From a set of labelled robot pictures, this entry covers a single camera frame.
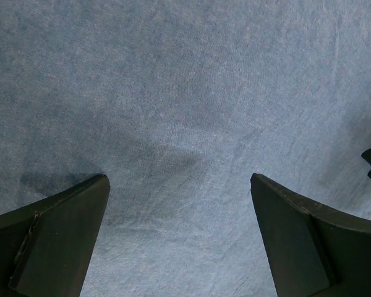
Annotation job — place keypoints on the blue cloth napkin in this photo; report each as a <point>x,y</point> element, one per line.
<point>179,103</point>

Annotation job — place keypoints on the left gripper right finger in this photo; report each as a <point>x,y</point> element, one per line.
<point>312,249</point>

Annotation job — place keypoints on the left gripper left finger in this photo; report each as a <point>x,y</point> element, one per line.
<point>46,246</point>

